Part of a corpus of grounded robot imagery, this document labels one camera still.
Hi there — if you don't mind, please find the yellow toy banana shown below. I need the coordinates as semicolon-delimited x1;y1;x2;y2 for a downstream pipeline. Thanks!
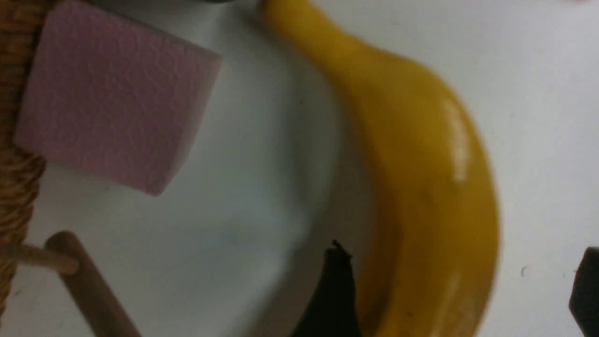
260;0;500;337

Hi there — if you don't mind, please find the pink foam cube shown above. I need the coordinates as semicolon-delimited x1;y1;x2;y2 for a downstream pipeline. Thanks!
13;0;222;196

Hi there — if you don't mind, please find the woven wicker basket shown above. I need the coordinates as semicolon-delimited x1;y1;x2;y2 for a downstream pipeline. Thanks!
0;0;52;314

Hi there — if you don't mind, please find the wooden basket toggle clasp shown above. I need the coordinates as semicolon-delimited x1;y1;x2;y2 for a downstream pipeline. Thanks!
0;231;141;337

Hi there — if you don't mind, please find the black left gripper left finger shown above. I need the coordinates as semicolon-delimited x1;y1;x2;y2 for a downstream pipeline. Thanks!
292;240;362;337

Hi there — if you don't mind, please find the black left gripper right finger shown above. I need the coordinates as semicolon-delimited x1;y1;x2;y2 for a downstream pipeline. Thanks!
569;247;599;337

